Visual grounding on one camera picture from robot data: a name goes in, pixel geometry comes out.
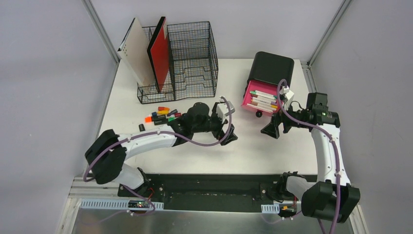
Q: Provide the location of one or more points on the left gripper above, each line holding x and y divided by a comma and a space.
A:
220, 129

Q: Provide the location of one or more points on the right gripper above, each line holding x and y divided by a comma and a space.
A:
272, 128

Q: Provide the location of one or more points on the yellow cap white marker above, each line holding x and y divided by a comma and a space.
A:
262, 108

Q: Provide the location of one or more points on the brown cap white marker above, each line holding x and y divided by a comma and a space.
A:
264, 104

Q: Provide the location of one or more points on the purple cap white marker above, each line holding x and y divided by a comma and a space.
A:
258, 102

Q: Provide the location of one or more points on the teal cap white marker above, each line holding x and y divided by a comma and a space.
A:
262, 94

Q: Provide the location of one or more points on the red brown cap marker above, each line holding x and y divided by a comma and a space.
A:
263, 100

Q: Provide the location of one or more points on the black pink drawer unit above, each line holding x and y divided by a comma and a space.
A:
266, 72

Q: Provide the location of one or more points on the green cap black marker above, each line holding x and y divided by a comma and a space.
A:
163, 121

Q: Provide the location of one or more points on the orange cap black marker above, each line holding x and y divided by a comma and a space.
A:
154, 118

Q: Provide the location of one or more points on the black blue marker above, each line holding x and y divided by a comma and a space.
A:
141, 127

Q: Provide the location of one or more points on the red A4 folder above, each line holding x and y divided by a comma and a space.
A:
158, 52

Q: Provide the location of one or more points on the white A4 folder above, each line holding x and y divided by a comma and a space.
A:
133, 52

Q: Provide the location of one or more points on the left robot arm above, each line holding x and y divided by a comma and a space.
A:
199, 125

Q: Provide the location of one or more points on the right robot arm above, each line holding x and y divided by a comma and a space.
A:
332, 197

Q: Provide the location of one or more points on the yellow highlighter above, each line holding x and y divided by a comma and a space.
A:
163, 112

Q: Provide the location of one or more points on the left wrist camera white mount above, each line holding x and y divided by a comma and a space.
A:
223, 110

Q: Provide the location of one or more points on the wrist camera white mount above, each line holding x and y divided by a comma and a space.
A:
223, 110
286, 96

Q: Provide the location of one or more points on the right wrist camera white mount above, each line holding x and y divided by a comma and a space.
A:
286, 96

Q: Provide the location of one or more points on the black mounting base plate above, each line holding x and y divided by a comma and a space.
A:
217, 193

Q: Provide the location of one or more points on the black wire mesh desk organizer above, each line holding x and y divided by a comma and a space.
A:
193, 65

